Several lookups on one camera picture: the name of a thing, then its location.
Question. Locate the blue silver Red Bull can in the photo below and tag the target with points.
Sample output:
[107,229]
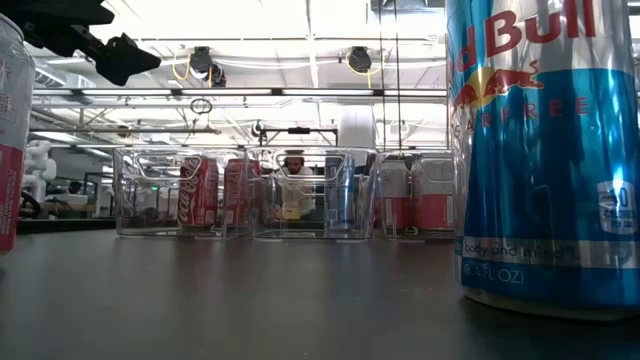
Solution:
[550,175]
[340,192]

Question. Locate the black wheel-shaped object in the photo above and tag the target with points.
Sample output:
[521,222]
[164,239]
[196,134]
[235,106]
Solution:
[29,205]

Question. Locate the clear plastic bin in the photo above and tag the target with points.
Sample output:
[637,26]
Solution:
[377,200]
[365,200]
[150,200]

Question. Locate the black crossbar stand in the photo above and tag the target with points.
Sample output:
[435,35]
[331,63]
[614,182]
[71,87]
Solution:
[299,131]

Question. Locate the black aluminium table frame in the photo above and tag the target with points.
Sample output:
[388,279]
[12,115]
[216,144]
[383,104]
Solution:
[65,226]

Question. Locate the person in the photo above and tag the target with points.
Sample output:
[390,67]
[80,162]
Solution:
[76,188]
[296,167]

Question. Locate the white humanoid robot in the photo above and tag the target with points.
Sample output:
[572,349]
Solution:
[40,167]

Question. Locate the red Coca-Cola can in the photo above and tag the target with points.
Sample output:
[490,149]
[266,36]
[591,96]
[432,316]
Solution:
[240,192]

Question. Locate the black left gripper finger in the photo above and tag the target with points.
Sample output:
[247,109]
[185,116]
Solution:
[125,60]

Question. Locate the white round pillar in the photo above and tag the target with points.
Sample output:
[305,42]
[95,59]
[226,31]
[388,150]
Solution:
[357,127]

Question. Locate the thin horizontal ceiling pipe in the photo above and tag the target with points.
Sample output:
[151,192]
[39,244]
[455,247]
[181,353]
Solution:
[125,131]

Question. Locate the red Coca-Cola can Star Wars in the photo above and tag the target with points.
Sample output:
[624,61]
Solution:
[197,192]

